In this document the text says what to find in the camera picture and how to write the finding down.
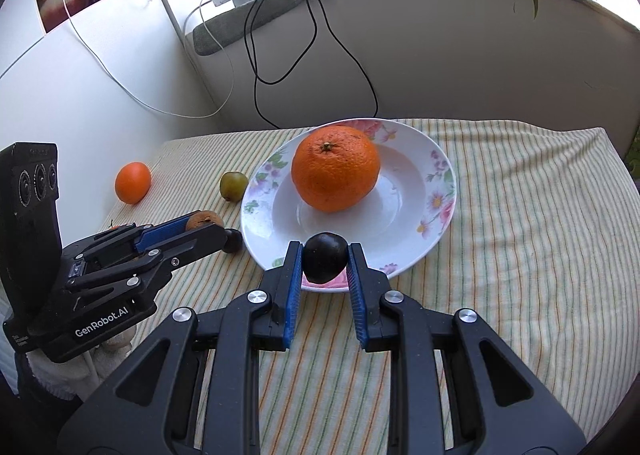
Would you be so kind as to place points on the brown kiwi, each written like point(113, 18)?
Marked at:
point(207, 220)

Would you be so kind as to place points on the person's left forearm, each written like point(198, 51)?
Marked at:
point(55, 380)

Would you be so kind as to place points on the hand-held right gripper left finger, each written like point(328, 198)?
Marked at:
point(295, 287)

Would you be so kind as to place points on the red and white vase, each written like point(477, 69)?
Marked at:
point(65, 5)

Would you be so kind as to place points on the white cabinet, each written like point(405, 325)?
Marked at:
point(75, 100)

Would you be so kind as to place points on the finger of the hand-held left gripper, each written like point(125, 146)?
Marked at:
point(160, 235)
point(195, 245)

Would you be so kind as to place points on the green plum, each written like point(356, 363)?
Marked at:
point(234, 186)

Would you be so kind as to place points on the beige sofa with grey top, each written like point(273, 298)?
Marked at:
point(450, 60)

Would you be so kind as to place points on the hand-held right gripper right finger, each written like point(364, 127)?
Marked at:
point(356, 290)

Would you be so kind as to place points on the floral white plate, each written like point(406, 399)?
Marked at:
point(415, 195)

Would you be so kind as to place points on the dark purple plum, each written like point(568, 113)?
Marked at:
point(234, 241)
point(325, 257)

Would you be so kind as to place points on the large orange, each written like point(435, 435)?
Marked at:
point(335, 170)

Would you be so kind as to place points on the small orange mandarin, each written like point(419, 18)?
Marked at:
point(132, 182)

